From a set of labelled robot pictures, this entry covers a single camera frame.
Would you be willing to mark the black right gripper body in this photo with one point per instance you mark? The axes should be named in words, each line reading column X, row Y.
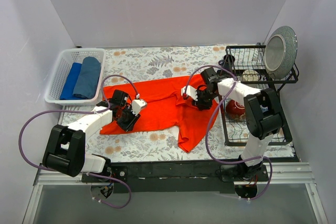
column 201, row 103

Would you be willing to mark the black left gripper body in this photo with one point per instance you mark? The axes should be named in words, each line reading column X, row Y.
column 128, row 122

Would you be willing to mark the orange t shirt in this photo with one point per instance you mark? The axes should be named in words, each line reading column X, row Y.
column 166, row 108

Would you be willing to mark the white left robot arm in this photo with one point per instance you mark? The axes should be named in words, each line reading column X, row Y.
column 65, row 151

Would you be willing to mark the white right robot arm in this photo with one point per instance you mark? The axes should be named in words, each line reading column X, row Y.
column 263, row 114

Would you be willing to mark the red bowl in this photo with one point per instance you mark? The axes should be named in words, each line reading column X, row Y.
column 235, row 110

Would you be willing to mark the black cup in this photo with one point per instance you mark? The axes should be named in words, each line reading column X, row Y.
column 227, row 62

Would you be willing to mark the grey blue rolled shirt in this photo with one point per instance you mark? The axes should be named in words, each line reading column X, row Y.
column 87, row 82

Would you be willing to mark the floral patterned table cloth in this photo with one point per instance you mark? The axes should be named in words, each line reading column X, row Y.
column 142, row 64

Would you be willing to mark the white plastic basket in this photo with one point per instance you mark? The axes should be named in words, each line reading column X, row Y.
column 61, row 70

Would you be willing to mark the royal blue rolled shirt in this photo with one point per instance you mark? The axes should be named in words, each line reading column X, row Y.
column 67, row 91

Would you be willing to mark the grey patterned plate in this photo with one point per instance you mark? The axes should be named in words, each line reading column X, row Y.
column 280, row 52

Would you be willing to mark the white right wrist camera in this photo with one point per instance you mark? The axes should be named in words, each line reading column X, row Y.
column 189, row 92

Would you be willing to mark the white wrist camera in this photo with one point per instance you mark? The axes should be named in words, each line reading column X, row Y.
column 137, row 106
column 189, row 92

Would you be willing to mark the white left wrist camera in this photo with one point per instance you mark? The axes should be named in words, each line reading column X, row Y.
column 137, row 106

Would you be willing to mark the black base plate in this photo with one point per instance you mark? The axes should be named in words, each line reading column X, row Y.
column 183, row 176

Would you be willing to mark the aluminium frame rail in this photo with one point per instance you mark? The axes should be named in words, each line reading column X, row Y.
column 287, row 194

